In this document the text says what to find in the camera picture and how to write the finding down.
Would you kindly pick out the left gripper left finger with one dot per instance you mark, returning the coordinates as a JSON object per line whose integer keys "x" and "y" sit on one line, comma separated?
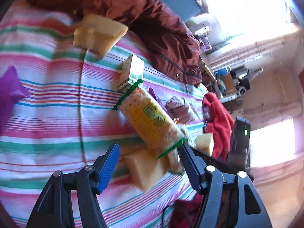
{"x": 104, "y": 167}

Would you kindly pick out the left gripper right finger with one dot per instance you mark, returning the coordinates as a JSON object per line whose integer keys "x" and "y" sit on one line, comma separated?
{"x": 194, "y": 167}

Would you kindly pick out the cracker packet green yellow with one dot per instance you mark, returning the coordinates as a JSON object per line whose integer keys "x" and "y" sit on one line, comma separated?
{"x": 151, "y": 122}

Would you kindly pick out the small green white box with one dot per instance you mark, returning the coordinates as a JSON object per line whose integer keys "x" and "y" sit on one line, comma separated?
{"x": 132, "y": 70}

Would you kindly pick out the wooden desk with clutter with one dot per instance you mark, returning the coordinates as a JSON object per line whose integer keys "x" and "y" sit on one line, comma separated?
{"x": 229, "y": 82}

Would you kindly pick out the red fleece garment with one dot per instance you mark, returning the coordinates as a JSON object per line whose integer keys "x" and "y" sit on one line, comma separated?
{"x": 220, "y": 125}

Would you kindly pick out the striped pink green tablecloth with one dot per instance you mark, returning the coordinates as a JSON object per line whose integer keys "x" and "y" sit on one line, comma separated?
{"x": 68, "y": 120}

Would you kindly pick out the pink rolled sock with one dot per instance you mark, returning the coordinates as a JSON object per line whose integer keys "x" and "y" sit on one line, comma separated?
{"x": 181, "y": 109}

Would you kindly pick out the maroon jacket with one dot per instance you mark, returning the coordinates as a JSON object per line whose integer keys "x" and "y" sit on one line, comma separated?
{"x": 172, "y": 48}

